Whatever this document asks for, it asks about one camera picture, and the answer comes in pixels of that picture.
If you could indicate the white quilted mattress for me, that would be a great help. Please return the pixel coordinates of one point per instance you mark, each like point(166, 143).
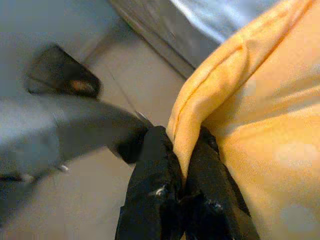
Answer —
point(162, 30)

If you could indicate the black robot foot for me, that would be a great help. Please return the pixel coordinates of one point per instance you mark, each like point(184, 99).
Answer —
point(62, 72)

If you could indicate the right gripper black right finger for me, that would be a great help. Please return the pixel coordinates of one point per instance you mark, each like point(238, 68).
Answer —
point(210, 195)

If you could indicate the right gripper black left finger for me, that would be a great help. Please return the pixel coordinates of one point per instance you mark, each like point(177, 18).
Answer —
point(152, 187)

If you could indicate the pale yellow egg-print blanket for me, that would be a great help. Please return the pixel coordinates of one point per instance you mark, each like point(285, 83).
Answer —
point(262, 112)

